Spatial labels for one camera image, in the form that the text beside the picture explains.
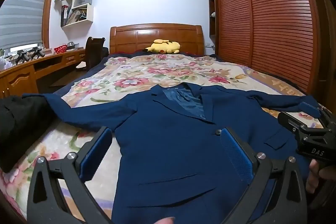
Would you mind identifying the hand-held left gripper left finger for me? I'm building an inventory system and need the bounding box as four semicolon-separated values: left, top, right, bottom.
26;126;113;224

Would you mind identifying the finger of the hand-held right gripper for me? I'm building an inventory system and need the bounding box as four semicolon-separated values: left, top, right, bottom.
300;102;333;131
278;112;309;136

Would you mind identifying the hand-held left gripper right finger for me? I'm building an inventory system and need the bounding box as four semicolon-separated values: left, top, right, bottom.
220;127;308;224

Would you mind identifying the navy blue suit jacket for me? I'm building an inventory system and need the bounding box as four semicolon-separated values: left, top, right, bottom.
22;82;322;224

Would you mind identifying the person's right hand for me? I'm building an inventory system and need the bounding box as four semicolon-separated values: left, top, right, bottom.
306;160;336;194

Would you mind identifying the person's left hand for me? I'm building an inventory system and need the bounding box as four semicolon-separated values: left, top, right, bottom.
146;217;176;224

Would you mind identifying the black cloth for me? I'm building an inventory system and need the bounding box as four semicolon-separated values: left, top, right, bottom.
0;95;57;173

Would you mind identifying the wooden louvered wardrobe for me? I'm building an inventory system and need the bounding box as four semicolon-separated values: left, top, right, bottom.
206;0;336;98

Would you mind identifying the floral blanket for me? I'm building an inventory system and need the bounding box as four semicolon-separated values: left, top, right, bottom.
0;53;326;224

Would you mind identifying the dark wooden chair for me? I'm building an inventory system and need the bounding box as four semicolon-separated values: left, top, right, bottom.
76;36;109;71

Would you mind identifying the wooden desk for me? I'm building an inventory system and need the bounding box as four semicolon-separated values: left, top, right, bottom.
0;48;87;98

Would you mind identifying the black tripod stand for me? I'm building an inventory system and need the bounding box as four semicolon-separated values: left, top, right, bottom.
15;50;30;65
30;48;44;59

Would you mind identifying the wooden bed headboard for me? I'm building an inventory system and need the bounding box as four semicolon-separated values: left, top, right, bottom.
109;23;205;56

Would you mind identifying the pale crumpled bag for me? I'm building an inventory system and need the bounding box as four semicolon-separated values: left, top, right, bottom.
0;57;15;71

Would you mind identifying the yellow plush toy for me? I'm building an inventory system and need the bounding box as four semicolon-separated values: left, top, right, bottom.
143;39;180;54

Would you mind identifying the row of leaning books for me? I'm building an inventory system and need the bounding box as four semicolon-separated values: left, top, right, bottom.
67;9;88;24

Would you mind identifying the black binder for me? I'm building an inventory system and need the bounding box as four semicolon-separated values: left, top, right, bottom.
61;5;69;27

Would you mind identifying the grey window blind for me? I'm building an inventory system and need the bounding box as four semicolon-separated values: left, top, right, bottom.
0;0;57;50

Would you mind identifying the white wall shelf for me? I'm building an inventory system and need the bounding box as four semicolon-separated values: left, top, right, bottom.
55;0;96;28

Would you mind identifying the wooden window frame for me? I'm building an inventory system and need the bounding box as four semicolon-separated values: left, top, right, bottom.
42;0;62;48

